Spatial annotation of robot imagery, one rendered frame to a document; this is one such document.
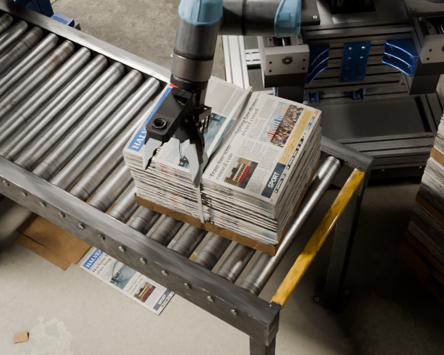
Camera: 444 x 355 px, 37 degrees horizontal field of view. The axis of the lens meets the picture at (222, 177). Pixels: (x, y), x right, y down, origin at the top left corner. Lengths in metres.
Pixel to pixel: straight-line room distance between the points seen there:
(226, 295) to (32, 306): 1.15
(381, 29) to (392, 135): 0.51
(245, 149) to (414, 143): 1.21
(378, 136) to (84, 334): 1.30
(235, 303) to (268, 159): 0.34
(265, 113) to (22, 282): 1.37
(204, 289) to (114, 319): 0.93
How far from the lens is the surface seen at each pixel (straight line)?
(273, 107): 1.54
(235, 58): 2.82
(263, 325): 1.51
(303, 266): 1.54
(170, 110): 1.19
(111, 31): 3.38
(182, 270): 1.56
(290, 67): 2.09
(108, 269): 2.52
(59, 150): 1.83
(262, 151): 1.46
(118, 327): 2.41
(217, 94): 1.57
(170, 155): 1.46
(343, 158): 1.75
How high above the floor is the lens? 2.17
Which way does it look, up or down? 54 degrees down
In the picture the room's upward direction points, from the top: 4 degrees counter-clockwise
